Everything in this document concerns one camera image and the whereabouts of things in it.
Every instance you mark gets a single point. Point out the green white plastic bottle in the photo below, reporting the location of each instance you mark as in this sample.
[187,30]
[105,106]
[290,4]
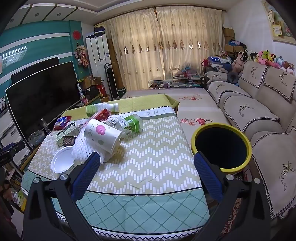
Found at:
[99,108]

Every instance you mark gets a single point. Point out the green printed paper box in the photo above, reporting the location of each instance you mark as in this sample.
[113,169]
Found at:
[67,131]

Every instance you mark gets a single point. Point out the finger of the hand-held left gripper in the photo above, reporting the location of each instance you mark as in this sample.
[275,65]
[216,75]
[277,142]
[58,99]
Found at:
[11,151]

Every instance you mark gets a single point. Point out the black white tower fan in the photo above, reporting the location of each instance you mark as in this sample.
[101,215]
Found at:
[111,81]

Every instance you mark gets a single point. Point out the clear water bottle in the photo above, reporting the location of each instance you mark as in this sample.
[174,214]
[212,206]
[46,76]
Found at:
[46,127]

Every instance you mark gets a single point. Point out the white plastic lid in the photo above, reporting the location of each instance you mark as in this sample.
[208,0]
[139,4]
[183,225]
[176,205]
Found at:
[62,161]

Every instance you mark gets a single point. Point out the blue red small box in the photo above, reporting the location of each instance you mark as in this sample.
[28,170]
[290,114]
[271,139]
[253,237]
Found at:
[62,122]

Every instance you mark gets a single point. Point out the pink plush bear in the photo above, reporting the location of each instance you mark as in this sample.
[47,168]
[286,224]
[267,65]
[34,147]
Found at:
[237,63]

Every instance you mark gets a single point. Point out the patterned floor rug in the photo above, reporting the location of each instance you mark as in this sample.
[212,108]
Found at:
[231,220]

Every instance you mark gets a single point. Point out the black television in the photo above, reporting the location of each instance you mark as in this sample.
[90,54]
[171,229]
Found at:
[44,97]

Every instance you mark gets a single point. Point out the row of plush toys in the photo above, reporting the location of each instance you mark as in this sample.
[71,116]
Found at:
[266,58]

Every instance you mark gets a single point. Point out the dark round cushion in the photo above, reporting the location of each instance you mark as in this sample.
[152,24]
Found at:
[232,77]

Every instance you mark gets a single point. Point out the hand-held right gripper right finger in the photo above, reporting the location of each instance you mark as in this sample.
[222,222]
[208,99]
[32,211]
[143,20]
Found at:
[208,176]

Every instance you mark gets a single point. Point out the cream curtains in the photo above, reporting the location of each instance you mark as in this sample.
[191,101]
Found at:
[161,41]

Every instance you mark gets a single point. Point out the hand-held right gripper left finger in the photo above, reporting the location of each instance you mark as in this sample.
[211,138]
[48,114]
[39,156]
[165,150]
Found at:
[86,176]

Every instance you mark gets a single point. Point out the patterned green tablecloth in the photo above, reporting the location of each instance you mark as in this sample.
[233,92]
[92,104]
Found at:
[150,150]

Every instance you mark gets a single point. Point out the white standing air conditioner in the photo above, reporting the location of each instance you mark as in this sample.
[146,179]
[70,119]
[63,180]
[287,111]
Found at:
[97,53]

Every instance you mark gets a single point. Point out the open cardboard boxes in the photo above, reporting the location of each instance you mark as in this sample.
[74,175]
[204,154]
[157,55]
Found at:
[92,84]

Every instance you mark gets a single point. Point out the white paper cup pink print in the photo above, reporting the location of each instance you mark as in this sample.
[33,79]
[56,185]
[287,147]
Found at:
[101,134]

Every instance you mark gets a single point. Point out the framed wall picture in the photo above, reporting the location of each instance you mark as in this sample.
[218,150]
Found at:
[277,25]

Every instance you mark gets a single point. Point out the beige sofa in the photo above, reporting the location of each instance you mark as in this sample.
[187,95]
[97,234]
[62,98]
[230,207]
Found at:
[249,109]

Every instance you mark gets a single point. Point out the floral bed cover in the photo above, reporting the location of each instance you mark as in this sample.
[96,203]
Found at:
[196,109]

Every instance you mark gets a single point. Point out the white foam net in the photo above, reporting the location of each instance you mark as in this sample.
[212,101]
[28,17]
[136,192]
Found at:
[81,150]

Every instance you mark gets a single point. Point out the low table with books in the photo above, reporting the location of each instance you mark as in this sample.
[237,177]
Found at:
[175,82]

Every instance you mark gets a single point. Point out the red snack packet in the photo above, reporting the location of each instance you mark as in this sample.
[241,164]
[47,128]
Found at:
[101,114]

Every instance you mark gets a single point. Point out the artificial flower decoration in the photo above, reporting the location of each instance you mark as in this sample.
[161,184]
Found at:
[81,54]

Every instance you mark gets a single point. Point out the stack of cardboard boxes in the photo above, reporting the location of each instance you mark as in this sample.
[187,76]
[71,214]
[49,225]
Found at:
[229,34]

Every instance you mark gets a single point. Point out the yellow rimmed dark bin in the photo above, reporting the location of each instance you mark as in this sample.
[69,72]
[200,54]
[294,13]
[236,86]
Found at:
[245,148]

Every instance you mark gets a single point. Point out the red round wall ornament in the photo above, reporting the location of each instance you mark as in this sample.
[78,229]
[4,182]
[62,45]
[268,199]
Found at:
[76,34]

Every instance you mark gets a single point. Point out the blue star patterned bag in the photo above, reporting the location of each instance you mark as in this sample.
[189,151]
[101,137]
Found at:
[217,59]

